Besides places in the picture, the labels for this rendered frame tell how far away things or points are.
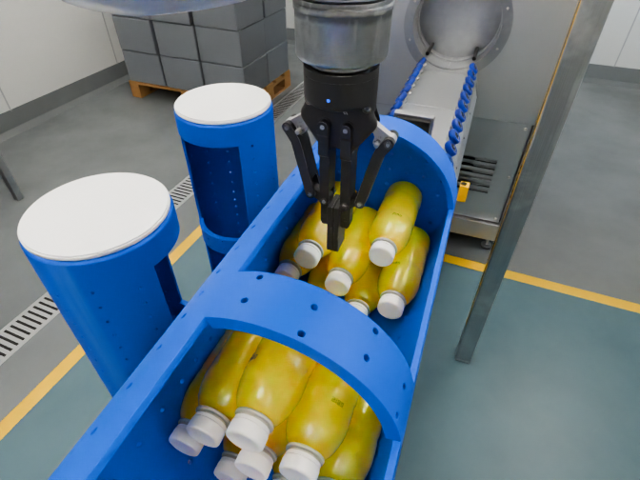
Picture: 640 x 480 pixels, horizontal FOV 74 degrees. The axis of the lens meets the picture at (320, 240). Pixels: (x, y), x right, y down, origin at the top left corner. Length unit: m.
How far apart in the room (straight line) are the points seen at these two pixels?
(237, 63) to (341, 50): 3.20
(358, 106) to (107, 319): 0.69
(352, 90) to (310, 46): 0.05
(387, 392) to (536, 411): 1.51
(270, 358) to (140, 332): 0.57
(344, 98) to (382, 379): 0.27
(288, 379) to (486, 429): 1.42
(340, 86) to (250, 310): 0.22
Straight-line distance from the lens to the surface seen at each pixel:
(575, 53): 1.21
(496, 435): 1.81
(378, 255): 0.66
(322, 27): 0.40
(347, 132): 0.46
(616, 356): 2.23
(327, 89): 0.42
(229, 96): 1.36
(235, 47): 3.56
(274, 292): 0.41
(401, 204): 0.72
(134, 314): 0.94
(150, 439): 0.57
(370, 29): 0.41
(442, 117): 1.52
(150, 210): 0.90
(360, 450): 0.52
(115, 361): 1.07
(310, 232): 0.65
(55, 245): 0.89
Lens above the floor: 1.54
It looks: 41 degrees down
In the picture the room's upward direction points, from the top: straight up
